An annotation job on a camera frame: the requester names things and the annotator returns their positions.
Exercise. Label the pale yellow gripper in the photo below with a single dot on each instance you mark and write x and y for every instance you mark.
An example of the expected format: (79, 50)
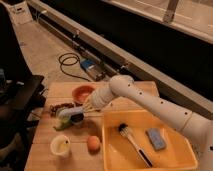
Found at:
(87, 106)

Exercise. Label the light blue towel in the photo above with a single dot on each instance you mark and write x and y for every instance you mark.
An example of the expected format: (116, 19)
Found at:
(68, 112)

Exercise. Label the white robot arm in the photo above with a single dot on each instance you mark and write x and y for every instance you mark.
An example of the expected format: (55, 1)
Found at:
(190, 124)

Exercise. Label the small metal cup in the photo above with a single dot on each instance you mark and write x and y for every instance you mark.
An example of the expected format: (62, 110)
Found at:
(77, 120)

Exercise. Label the green plastic cup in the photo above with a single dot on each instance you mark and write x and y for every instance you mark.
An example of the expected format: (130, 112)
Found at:
(62, 117)

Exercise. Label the orange bowl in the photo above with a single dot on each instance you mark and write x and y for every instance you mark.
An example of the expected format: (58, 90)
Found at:
(80, 93)

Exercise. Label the green pepper toy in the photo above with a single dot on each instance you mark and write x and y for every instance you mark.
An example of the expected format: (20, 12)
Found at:
(63, 126)

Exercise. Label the dark red grape bunch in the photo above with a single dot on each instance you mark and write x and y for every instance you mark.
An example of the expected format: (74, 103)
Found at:
(54, 108)

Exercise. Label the blue and grey device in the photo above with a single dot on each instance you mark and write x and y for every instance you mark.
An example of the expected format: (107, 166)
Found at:
(92, 69)

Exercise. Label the orange fruit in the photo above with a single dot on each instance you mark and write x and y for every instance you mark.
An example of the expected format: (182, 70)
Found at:
(93, 144)

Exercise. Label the black and white dish brush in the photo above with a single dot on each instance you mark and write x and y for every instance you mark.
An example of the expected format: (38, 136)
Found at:
(125, 132)

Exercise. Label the cream white mug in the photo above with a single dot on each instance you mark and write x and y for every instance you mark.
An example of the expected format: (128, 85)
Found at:
(60, 146)

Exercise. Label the blue sponge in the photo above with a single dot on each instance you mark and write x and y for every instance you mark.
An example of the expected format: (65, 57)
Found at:
(156, 139)

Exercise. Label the yellow plastic bin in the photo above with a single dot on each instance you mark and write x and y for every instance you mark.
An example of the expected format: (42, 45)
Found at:
(126, 146)

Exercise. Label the white box with label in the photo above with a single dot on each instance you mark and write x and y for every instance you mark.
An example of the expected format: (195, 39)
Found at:
(20, 13)

